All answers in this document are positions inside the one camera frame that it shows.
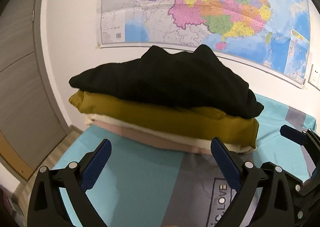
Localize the left white wall socket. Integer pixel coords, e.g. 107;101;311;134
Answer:
308;64;320;90

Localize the pink folded garment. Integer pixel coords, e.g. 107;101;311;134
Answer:
93;120;211;154

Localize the colourful wall map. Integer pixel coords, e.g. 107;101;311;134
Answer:
97;0;311;87

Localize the cream folded garment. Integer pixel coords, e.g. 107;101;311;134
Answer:
85;111;259;153

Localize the teal grey bed sheet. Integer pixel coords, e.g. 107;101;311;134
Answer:
55;96;317;226

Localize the black sweater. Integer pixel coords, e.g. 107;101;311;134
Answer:
69;45;264;119

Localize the mustard folded garment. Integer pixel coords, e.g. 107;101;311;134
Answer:
69;91;259;153

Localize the grey wooden door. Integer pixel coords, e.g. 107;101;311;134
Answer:
1;0;70;182

